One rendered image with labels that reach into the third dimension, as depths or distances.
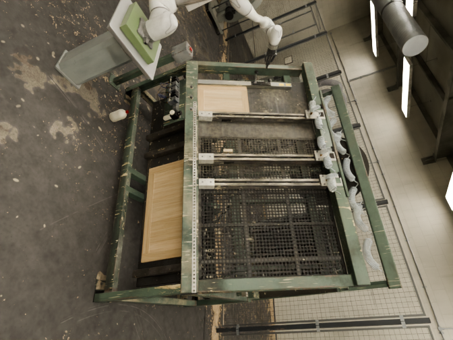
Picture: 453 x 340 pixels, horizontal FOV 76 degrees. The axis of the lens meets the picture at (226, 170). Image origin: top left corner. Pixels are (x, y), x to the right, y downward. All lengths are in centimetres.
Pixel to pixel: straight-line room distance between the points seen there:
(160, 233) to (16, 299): 105
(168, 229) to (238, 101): 137
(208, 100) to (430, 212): 556
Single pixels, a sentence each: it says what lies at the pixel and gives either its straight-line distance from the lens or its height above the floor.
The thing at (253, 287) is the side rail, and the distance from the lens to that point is 215.
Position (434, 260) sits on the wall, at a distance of 691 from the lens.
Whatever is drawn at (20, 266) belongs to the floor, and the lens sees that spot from 230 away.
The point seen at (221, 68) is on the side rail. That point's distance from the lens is 318.
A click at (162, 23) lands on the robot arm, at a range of 247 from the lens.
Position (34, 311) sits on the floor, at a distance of 236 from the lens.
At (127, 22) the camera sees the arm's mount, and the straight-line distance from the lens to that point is 246.
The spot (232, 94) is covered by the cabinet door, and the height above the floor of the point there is 118.
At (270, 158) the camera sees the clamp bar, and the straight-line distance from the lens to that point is 250.
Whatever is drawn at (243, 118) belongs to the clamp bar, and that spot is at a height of 127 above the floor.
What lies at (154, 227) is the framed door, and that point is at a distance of 268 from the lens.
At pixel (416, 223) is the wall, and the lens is 715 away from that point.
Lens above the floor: 193
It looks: 20 degrees down
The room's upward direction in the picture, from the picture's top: 76 degrees clockwise
